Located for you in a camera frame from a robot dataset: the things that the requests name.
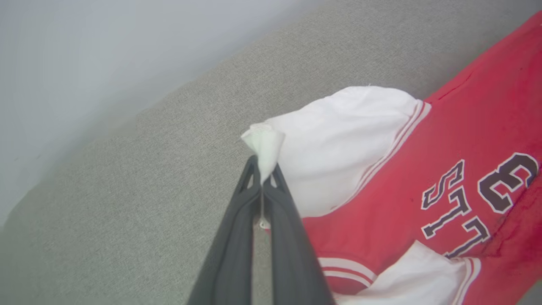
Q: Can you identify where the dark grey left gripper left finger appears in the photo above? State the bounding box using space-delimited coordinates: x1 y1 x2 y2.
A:
186 155 260 305

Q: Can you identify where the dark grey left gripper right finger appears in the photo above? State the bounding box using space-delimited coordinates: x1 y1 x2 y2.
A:
263 164 336 305

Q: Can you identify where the red and white jersey garment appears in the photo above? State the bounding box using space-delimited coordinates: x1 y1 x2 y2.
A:
241 11 542 305

